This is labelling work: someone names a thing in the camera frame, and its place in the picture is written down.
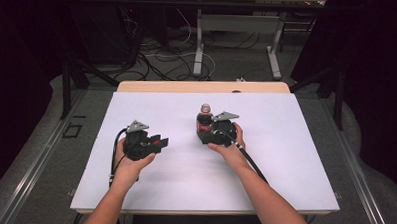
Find black floor hatch frame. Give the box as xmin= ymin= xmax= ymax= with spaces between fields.
xmin=61 ymin=121 xmax=84 ymax=140

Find black metal stand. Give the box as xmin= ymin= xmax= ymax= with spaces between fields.
xmin=287 ymin=60 xmax=347 ymax=132
xmin=59 ymin=57 xmax=121 ymax=122

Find dark soda bottle red label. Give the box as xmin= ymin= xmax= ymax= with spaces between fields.
xmin=195 ymin=103 xmax=219 ymax=137

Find light wooden table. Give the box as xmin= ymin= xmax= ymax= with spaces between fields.
xmin=72 ymin=74 xmax=337 ymax=223

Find dark curtain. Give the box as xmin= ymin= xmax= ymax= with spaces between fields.
xmin=286 ymin=0 xmax=397 ymax=198
xmin=0 ymin=0 xmax=71 ymax=206

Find tangle of black floor cables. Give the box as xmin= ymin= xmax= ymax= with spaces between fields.
xmin=119 ymin=5 xmax=263 ymax=86

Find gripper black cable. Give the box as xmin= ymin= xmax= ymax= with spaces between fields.
xmin=108 ymin=126 xmax=130 ymax=190
xmin=216 ymin=128 xmax=271 ymax=185

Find person's right hand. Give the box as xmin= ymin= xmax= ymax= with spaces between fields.
xmin=207 ymin=120 xmax=247 ymax=170

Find white board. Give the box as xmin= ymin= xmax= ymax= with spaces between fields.
xmin=69 ymin=85 xmax=344 ymax=221

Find white desk with metal legs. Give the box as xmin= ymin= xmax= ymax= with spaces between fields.
xmin=173 ymin=0 xmax=329 ymax=82

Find white floor cable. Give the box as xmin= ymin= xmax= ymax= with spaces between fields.
xmin=143 ymin=7 xmax=219 ymax=83

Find aluminium floor rail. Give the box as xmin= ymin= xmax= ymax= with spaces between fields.
xmin=0 ymin=86 xmax=89 ymax=224
xmin=316 ymin=97 xmax=397 ymax=224

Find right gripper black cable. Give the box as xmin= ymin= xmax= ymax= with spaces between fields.
xmin=216 ymin=128 xmax=271 ymax=185

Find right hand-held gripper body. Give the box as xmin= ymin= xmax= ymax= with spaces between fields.
xmin=204 ymin=110 xmax=241 ymax=148

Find person's left hand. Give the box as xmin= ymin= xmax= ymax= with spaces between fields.
xmin=111 ymin=136 xmax=158 ymax=190

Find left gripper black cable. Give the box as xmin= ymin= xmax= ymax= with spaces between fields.
xmin=108 ymin=126 xmax=130 ymax=190

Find person's dark trousers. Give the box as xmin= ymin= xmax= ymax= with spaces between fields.
xmin=131 ymin=210 xmax=267 ymax=224

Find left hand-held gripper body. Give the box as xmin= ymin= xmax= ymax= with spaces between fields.
xmin=122 ymin=118 xmax=155 ymax=162

